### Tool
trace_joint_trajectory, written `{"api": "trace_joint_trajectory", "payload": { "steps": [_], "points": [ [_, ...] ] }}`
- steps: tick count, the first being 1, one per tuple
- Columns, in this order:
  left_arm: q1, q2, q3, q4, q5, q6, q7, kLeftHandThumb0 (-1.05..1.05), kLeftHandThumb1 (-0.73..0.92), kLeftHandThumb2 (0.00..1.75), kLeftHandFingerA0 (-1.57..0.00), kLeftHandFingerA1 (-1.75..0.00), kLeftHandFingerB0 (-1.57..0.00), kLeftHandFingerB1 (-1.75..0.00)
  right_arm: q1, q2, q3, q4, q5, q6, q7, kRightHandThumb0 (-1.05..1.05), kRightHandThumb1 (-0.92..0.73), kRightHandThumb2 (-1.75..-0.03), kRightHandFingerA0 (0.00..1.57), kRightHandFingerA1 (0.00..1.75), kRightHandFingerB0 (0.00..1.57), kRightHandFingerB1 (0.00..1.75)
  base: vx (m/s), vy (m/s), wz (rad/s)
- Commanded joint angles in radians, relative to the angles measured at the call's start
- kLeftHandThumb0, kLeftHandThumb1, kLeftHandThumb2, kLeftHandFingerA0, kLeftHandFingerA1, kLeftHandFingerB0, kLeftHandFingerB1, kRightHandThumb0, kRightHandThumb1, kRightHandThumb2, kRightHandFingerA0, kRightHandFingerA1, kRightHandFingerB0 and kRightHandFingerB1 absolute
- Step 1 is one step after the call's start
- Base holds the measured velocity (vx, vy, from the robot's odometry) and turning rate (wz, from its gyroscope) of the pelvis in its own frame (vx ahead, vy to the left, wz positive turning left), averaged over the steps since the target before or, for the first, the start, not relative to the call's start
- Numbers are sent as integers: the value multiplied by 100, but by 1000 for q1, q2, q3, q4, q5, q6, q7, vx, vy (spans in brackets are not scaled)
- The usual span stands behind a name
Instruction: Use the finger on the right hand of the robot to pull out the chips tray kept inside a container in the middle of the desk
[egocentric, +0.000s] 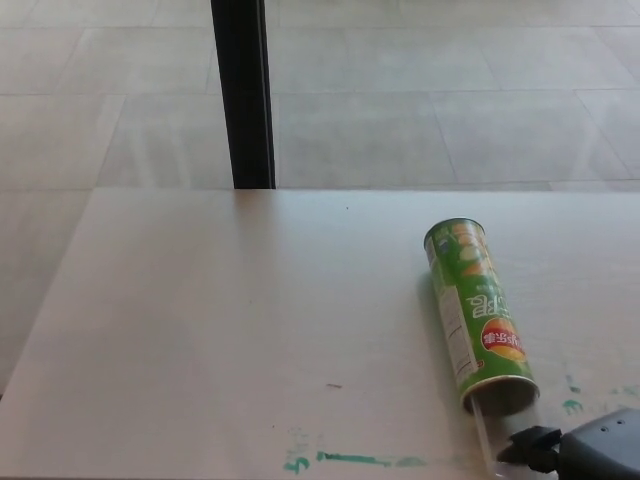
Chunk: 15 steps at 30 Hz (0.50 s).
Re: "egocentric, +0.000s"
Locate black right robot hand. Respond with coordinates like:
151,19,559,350
499,424,567,474

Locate clear plastic chips tray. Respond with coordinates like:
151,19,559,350
468,397,554,480

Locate green chips can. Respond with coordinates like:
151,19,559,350
423,216,542,417

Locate black vertical post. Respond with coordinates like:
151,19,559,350
209,0,278,191

